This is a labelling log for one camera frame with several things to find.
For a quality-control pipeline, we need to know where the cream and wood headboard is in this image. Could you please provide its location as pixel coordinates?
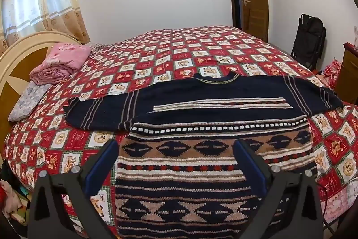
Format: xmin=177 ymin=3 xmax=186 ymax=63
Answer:
xmin=0 ymin=31 xmax=82 ymax=146

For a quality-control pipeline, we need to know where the pale floral pillow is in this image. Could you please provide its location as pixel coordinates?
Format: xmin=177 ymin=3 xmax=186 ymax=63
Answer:
xmin=8 ymin=80 xmax=52 ymax=122

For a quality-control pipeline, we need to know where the red checkered printed bedspread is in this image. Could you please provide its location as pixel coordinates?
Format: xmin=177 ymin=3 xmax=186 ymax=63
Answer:
xmin=4 ymin=25 xmax=358 ymax=239

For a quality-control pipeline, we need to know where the red plaid cloth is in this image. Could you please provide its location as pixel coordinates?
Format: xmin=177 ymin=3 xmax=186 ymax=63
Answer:
xmin=316 ymin=58 xmax=343 ymax=88

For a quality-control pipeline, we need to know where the navy patterned knit sweater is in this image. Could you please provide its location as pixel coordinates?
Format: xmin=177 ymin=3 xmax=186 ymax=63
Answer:
xmin=63 ymin=73 xmax=345 ymax=239

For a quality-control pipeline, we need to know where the wooden cabinet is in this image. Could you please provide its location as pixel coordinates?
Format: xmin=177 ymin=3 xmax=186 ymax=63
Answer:
xmin=334 ymin=43 xmax=358 ymax=106

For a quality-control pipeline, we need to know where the thin black cable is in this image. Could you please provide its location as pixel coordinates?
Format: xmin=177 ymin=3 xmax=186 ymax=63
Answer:
xmin=318 ymin=172 xmax=358 ymax=231

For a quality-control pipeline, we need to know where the pink folded quilt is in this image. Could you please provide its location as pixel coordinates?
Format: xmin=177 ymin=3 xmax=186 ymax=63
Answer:
xmin=30 ymin=42 xmax=92 ymax=86

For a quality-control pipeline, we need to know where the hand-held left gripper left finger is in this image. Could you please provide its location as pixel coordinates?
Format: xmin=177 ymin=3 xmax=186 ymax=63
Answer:
xmin=26 ymin=139 xmax=119 ymax=239

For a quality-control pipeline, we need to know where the pile of clothes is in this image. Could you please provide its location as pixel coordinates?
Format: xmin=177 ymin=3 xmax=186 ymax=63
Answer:
xmin=0 ymin=160 xmax=32 ymax=226

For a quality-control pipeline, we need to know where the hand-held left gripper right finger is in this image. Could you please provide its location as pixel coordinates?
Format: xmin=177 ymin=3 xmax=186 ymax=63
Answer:
xmin=233 ymin=139 xmax=326 ymax=239

